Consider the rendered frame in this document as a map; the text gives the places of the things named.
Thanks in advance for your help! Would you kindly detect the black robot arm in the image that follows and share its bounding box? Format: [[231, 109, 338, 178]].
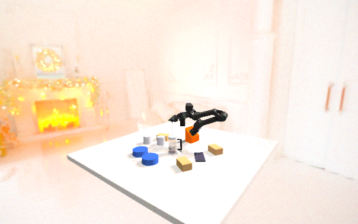
[[179, 103, 228, 136]]

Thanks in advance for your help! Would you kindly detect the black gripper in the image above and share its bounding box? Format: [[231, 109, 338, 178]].
[[168, 112, 187, 122]]

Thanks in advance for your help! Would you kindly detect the blue disc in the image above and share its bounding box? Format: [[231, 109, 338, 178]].
[[142, 153, 159, 166], [132, 146, 148, 158]]

